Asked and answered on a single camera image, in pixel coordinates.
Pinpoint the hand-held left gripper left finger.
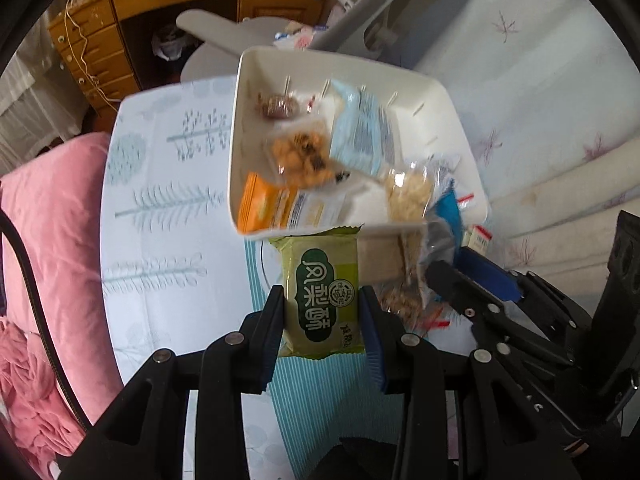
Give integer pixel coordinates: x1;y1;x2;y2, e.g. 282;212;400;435
60;285;286;480

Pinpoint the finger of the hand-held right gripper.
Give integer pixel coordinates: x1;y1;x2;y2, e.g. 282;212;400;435
456;246;576;341
425;260;576;368

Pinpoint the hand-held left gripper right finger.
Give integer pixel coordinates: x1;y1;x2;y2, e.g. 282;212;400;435
359;285;591;480

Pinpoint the small red white packet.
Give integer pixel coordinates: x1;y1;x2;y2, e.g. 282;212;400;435
462;225;493;257

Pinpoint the clear packet of nuts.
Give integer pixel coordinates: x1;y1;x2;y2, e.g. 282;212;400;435
379;280;436;328

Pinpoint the green pastry packet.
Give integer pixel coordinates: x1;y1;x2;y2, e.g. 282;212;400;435
269;225;363;359

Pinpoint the brown wafer packet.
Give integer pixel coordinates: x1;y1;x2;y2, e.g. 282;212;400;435
360;232;426;281

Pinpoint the clear packet of yellow biscuits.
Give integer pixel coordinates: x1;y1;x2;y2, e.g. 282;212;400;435
382;165;437;223

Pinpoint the orange snack bar packet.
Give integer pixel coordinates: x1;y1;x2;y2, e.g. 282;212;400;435
236;172;351;233

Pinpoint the white plastic storage box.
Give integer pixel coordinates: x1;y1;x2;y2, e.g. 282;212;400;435
227;46;491;238

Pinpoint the clear packet of orange puffs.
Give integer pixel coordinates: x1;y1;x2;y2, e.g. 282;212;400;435
265;79;403;191

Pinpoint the dark red candy packet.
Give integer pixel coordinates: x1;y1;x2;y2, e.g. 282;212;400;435
255;91;301;120

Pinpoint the tree printed tablecloth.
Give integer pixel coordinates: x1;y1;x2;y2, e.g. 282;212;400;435
100;75;476;480

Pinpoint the white floral curtain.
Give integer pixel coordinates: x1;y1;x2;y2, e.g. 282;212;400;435
415;0;640;271

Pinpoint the pink blanket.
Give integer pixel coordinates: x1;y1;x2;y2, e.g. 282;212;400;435
0;132;126;466

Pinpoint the grey office chair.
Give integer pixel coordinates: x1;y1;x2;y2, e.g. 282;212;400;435
176;0;476;86

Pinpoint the trash bin with bag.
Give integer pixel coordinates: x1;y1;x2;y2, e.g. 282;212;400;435
151;22;188;61

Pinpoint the cream lace cover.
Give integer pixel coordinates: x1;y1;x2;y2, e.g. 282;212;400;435
0;25;96;161

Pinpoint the wooden desk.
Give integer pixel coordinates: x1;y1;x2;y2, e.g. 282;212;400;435
47;0;341;116

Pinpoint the black cable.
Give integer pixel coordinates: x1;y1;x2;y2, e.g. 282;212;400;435
0;210;93;428

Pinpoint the white cable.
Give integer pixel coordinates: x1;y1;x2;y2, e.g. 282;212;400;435
65;0;121;106

